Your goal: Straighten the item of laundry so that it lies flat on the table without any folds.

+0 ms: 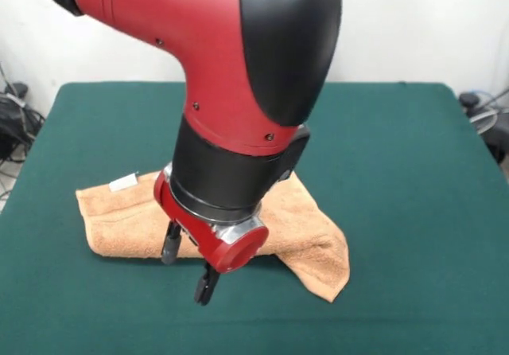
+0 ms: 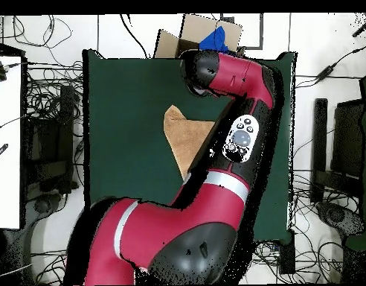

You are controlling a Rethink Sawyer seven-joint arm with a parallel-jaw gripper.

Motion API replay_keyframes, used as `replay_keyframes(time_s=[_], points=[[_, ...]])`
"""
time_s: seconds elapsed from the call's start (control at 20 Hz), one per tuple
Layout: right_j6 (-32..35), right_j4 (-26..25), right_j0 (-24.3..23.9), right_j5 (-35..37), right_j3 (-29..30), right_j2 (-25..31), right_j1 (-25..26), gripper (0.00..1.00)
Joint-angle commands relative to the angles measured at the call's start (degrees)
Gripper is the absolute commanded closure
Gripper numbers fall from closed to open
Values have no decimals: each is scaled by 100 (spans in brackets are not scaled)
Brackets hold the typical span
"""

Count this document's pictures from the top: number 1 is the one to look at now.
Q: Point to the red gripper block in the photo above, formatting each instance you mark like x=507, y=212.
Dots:
x=230, y=255

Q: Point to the tan terry towel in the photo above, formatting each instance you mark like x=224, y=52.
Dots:
x=119, y=219

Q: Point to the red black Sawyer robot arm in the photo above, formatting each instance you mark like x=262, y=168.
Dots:
x=199, y=52

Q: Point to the dark green table cloth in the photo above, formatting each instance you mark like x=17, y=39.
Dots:
x=397, y=172

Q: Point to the black round floor foot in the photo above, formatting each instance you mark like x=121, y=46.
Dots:
x=470, y=99

